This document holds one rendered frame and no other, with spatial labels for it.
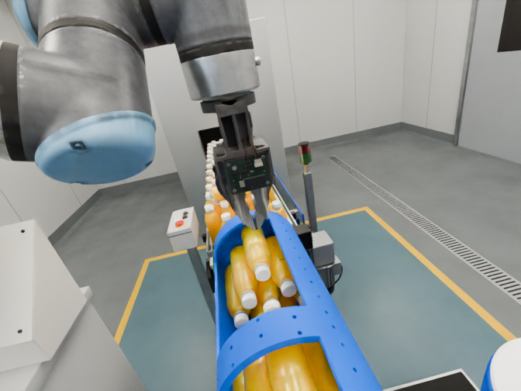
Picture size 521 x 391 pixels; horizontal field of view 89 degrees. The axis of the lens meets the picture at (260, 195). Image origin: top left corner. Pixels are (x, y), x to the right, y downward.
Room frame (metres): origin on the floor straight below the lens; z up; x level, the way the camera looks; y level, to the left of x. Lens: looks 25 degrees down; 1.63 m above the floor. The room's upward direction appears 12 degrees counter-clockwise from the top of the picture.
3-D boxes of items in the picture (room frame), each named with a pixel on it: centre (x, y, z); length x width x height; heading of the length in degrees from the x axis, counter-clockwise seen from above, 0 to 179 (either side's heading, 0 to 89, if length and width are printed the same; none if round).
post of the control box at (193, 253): (1.05, 0.37, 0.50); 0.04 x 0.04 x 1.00; 5
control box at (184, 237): (1.05, 0.37, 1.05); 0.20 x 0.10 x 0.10; 5
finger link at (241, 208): (0.36, 0.03, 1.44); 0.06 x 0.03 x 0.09; 5
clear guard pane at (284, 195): (1.53, -0.15, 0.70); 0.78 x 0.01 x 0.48; 5
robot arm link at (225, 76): (0.36, 0.01, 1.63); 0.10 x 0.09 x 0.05; 95
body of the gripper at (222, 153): (0.36, 0.02, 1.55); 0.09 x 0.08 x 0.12; 5
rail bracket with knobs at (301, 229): (0.93, -0.13, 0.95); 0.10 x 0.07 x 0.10; 95
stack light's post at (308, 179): (1.28, -0.26, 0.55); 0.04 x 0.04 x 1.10; 5
